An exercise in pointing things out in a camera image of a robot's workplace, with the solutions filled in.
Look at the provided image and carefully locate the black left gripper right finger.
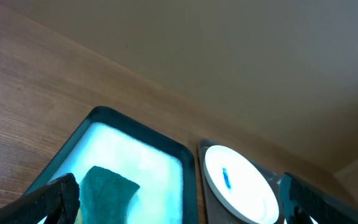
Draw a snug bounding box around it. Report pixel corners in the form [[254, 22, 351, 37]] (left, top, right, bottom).
[[279, 172, 358, 224]]

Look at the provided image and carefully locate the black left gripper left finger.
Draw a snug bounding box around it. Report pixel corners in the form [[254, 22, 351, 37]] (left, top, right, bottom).
[[0, 173, 80, 224]]

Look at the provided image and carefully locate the green yellow sponge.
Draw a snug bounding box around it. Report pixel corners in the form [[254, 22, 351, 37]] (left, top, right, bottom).
[[75, 166, 140, 224]]

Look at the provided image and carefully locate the white plate with blue streak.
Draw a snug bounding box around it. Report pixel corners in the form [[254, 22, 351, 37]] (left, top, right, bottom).
[[203, 145, 279, 224]]

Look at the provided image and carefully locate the dark brown serving tray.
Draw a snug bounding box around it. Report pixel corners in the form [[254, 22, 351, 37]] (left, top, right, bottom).
[[198, 139, 286, 223]]

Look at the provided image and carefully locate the dark green soapy water tray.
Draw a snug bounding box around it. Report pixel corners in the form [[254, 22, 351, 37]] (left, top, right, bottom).
[[26, 106, 198, 223]]

